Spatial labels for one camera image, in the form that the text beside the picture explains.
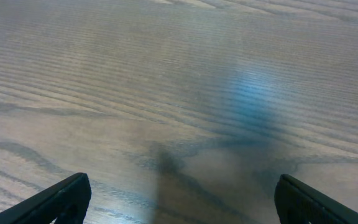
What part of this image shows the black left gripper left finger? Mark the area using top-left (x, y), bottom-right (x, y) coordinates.
top-left (0, 172), bottom-right (91, 224)

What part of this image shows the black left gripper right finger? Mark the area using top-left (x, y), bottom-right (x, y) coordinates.
top-left (274, 174), bottom-right (358, 224)

